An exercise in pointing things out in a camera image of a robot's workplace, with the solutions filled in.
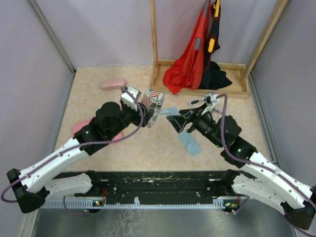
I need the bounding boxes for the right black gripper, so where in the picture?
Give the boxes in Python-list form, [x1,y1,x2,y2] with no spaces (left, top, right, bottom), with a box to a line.
[167,102,224,148]

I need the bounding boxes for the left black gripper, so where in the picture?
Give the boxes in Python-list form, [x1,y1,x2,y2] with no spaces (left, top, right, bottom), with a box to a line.
[108,101,154,139]

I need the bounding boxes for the flag print glasses case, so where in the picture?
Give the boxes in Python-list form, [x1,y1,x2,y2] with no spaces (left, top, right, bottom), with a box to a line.
[141,89,165,128]

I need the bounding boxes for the light blue lens cloth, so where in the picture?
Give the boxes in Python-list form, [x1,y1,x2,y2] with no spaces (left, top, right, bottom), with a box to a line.
[178,132,202,156]

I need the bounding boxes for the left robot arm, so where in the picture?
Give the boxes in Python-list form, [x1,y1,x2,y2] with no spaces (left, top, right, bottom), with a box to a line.
[7,102,155,213]

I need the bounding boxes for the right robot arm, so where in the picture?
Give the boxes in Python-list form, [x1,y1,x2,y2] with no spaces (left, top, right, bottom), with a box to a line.
[166,107,316,230]

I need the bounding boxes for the crumpled light blue cloth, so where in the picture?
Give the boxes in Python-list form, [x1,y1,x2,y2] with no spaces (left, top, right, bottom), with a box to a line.
[160,107,179,116]

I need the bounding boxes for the pink glasses case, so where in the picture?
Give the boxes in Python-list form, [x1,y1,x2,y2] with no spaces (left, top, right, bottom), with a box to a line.
[99,78,127,90]

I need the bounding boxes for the red hanging garment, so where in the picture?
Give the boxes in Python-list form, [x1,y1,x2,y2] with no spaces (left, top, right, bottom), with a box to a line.
[163,0,211,95]

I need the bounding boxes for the dark hanging garment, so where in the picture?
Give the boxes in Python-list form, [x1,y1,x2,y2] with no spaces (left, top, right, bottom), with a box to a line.
[198,0,233,91]

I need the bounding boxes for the pink folded cloth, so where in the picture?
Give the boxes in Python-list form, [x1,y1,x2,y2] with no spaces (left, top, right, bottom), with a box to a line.
[71,118,124,143]

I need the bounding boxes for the wooden clothes rack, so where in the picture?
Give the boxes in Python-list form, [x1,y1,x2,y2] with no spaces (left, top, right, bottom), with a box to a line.
[150,0,288,99]

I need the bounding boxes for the yellow clothes hanger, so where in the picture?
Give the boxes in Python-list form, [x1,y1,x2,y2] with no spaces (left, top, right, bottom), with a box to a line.
[208,0,221,54]

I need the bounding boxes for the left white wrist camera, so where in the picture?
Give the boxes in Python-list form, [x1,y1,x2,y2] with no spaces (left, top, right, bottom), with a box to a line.
[120,86,142,111]

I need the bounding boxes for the white frame sunglasses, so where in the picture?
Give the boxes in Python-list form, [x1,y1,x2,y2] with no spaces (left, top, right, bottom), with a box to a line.
[189,98,215,115]

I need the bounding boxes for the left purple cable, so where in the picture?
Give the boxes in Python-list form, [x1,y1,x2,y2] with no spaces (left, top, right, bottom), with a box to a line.
[0,86,145,203]

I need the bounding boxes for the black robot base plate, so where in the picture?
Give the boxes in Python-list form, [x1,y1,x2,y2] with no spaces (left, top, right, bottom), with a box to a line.
[67,169,239,205]

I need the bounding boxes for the white cable duct strip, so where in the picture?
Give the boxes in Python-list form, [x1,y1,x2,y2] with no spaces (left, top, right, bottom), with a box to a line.
[40,197,233,209]

